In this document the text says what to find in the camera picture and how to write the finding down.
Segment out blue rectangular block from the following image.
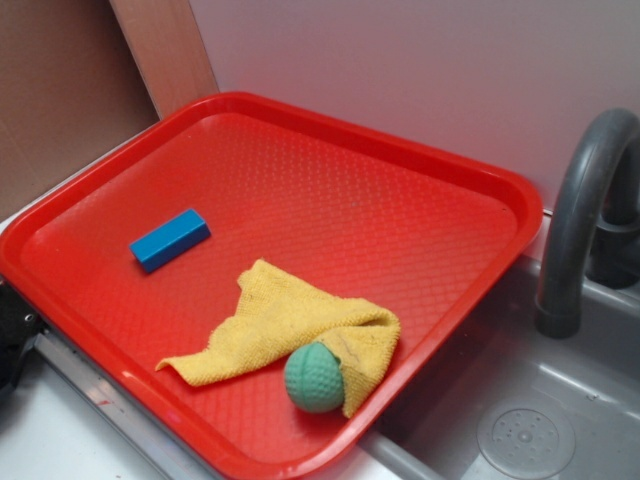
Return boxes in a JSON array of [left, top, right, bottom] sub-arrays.
[[129, 209, 211, 273]]

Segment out grey toy sink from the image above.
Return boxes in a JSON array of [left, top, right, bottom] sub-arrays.
[[360, 259, 639, 479]]

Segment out yellow cloth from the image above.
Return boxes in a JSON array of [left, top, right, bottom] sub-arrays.
[[156, 260, 401, 418]]

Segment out red plastic tray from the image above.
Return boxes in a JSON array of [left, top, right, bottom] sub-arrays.
[[1, 93, 542, 479]]

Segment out green dimpled ball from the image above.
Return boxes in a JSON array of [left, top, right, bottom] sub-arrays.
[[284, 343, 345, 414]]

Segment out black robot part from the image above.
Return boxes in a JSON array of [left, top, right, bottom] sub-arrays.
[[1, 281, 41, 403]]

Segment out grey toy faucet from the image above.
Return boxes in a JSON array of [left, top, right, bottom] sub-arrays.
[[535, 108, 639, 339]]

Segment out wooden board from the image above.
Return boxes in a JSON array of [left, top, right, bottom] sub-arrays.
[[111, 0, 219, 119]]

